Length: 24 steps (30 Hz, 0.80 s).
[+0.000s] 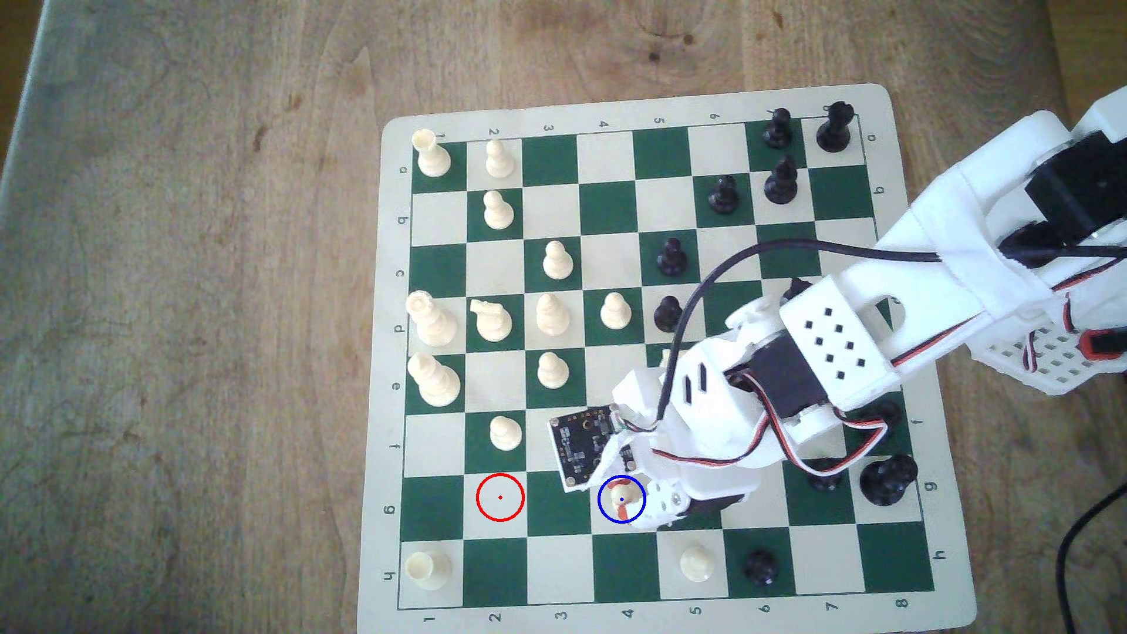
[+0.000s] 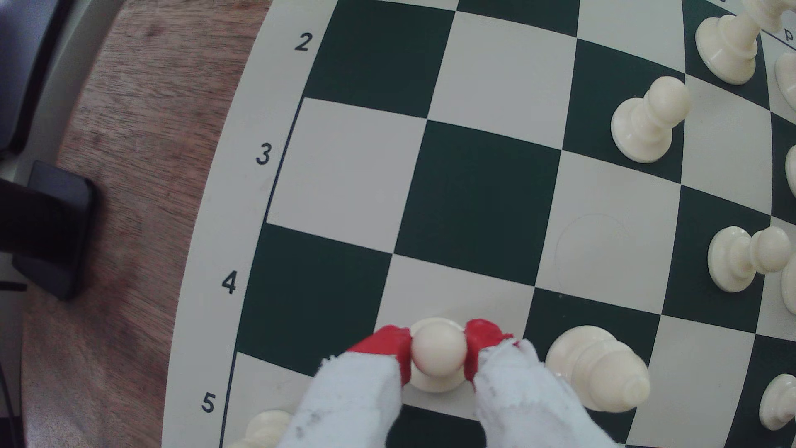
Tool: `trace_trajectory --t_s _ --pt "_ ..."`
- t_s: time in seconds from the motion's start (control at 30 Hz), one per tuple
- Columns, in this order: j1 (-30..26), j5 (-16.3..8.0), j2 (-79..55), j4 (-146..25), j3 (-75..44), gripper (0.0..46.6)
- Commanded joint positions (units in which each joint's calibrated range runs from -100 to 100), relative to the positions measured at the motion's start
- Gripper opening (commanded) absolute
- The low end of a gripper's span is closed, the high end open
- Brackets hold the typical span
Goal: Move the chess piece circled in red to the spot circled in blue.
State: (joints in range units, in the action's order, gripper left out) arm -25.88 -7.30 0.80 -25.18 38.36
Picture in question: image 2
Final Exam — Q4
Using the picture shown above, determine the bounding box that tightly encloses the green white chess board mat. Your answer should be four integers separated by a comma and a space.
162, 0, 796, 448

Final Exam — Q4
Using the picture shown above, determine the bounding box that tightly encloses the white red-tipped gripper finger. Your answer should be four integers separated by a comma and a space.
463, 319, 618, 448
277, 325, 414, 448

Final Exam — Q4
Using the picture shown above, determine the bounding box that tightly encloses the white bishop chess piece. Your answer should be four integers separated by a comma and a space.
545, 325, 652, 413
780, 255, 796, 316

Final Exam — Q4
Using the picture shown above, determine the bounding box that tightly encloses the white king chess piece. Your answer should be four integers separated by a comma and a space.
695, 0, 796, 86

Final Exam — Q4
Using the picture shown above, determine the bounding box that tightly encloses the black block object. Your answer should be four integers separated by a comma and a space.
0, 161, 97, 302

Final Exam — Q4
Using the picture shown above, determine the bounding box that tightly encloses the dark grey furniture piece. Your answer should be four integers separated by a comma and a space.
0, 0, 78, 156

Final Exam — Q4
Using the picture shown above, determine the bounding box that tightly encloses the white pawn chess piece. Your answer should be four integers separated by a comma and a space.
708, 225, 792, 294
759, 373, 796, 431
227, 409, 293, 448
407, 317, 468, 394
611, 76, 692, 164

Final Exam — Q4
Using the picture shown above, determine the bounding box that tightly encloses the white queen chess piece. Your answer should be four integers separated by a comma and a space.
775, 51, 796, 113

